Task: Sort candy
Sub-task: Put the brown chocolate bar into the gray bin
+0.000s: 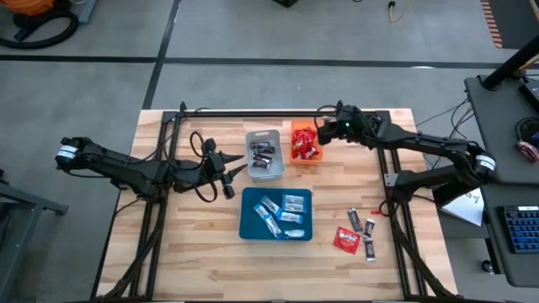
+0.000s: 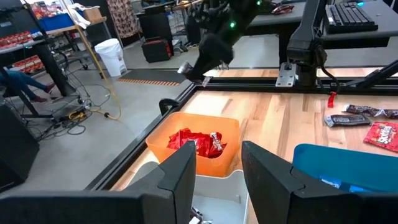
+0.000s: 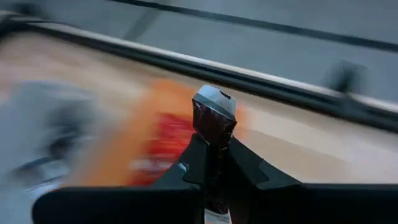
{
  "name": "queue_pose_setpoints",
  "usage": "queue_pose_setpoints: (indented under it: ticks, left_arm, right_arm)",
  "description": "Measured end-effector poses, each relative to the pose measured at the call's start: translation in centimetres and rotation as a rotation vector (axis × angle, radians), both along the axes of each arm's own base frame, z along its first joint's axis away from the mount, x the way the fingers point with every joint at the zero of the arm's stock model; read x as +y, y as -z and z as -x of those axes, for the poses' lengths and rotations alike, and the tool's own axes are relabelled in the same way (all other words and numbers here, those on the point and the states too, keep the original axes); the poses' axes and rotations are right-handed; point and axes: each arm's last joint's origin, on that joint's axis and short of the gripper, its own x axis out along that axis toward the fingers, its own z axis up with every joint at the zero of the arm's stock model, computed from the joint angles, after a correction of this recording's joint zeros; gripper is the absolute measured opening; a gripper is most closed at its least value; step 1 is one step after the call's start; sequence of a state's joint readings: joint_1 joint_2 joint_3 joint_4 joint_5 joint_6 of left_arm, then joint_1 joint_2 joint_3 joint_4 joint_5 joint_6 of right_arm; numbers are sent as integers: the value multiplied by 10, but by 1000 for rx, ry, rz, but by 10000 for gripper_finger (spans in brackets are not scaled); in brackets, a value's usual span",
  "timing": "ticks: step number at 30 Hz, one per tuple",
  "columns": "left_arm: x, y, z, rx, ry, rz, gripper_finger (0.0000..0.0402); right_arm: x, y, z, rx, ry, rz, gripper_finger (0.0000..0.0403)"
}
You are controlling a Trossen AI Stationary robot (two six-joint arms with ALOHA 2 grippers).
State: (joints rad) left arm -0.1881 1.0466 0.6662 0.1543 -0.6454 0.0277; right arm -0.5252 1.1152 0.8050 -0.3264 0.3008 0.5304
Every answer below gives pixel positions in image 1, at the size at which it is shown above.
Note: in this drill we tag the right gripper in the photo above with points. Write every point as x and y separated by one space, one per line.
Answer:
326 134

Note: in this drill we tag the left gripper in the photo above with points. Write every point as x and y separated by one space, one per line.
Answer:
215 168

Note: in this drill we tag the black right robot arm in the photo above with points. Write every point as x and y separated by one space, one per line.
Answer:
421 141

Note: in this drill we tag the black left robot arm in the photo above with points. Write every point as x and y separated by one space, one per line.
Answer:
126 168

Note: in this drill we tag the orange plastic bin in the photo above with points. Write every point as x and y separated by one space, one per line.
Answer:
320 157

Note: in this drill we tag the white plastic bin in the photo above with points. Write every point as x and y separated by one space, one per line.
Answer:
275 172

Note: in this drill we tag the blue plastic bin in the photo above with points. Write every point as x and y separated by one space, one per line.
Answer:
252 231

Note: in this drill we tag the red zip tie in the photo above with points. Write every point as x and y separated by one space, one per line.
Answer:
375 212

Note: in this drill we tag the black box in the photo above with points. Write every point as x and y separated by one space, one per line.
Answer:
286 2

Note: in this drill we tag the white paper sheet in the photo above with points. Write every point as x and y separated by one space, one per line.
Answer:
467 208

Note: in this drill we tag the grey desk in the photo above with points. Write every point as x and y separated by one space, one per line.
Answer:
497 126
492 235

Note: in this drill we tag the black pole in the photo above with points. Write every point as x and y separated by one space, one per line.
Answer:
511 63

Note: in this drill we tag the black caster wheel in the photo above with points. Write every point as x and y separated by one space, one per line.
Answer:
487 266

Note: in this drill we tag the black desk device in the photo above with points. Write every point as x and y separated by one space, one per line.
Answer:
531 94

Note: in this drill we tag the grey floor attachment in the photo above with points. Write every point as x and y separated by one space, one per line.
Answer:
87 10

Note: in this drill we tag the grey metal cart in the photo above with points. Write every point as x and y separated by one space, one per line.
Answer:
21 202

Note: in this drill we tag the backlit black keyboard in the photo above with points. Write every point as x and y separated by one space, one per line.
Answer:
522 229

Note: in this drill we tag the black mat striped edge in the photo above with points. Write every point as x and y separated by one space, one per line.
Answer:
518 21

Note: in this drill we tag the orange vacuum cleaner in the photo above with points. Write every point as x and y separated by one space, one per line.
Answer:
29 5

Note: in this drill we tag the grey metal bracket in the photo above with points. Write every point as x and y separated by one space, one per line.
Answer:
389 179

